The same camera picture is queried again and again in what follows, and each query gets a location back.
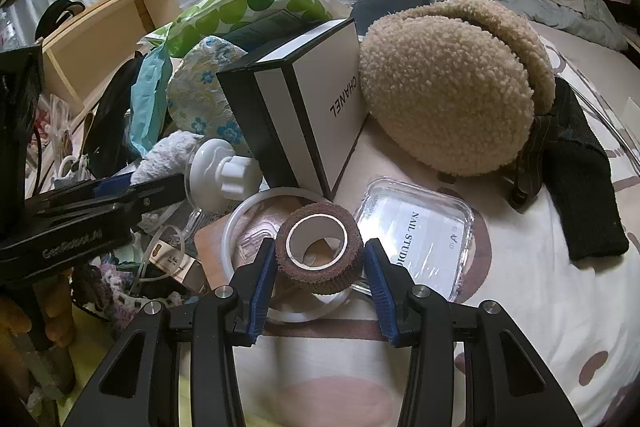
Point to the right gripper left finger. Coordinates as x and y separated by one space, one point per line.
136 384

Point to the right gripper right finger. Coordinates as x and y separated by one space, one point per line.
506 382

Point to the brown bandage tape roll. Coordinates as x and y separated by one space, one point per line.
319 248

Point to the person left hand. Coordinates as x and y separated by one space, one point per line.
37 326

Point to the purple crochet coaster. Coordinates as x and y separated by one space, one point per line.
110 292

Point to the black fabric bag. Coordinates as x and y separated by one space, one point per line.
106 145

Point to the small cream cardboard box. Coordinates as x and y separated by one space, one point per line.
171 261

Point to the clear nail studio case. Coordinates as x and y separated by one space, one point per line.
428 233

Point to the wooden bedside shelf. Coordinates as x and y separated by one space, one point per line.
81 56

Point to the blue wet wipes pack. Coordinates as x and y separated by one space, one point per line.
148 100

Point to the white plastic pump part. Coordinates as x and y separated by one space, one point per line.
216 176

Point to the floral fabric pouch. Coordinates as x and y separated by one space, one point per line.
195 99

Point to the black knit sock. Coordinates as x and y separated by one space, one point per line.
563 155

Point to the black white Chanel box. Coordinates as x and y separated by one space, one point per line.
299 105

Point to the green dotted tissue pack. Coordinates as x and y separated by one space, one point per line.
221 18

